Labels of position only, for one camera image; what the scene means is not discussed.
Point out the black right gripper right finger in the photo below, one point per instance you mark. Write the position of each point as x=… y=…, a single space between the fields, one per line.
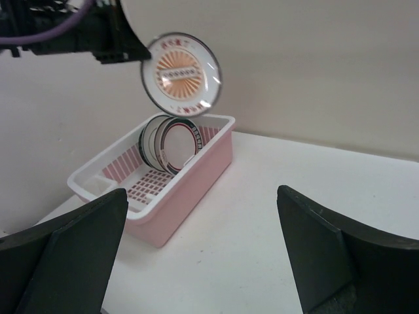
x=341 y=265

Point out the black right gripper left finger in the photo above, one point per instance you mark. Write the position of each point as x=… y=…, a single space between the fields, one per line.
x=64 y=264

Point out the white pink dish rack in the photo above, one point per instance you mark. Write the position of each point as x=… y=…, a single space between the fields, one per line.
x=158 y=203

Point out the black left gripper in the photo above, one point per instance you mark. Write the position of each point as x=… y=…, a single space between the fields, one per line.
x=60 y=27

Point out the green red rimmed plate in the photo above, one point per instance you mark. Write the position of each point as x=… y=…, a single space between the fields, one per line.
x=177 y=141

